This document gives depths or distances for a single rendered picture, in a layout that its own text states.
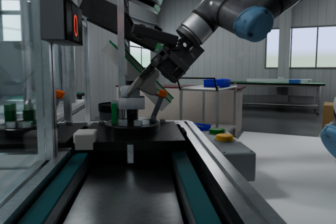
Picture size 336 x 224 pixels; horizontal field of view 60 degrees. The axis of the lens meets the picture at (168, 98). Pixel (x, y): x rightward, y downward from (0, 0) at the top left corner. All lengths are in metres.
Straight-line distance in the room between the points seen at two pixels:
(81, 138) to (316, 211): 0.48
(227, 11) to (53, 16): 0.37
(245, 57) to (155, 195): 8.79
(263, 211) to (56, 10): 0.41
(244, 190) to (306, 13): 8.92
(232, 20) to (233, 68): 8.60
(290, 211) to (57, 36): 0.52
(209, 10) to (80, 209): 0.51
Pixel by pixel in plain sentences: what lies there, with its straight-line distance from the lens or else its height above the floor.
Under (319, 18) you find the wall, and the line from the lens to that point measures 9.27.
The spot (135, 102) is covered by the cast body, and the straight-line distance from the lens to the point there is 0.72.
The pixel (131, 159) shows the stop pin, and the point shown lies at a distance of 0.63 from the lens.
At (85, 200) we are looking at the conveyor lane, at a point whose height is 0.92.
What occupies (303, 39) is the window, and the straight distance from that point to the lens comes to 9.16.
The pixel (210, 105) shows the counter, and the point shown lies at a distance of 5.04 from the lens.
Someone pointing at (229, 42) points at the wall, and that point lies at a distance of 9.34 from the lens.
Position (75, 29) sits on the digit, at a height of 1.19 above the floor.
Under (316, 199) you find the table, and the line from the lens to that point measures 0.70.
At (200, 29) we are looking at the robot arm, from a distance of 0.72.
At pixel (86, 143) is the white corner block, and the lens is 0.65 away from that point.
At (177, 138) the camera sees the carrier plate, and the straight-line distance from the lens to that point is 0.65.
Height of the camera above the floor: 1.12
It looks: 6 degrees down
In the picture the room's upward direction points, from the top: straight up
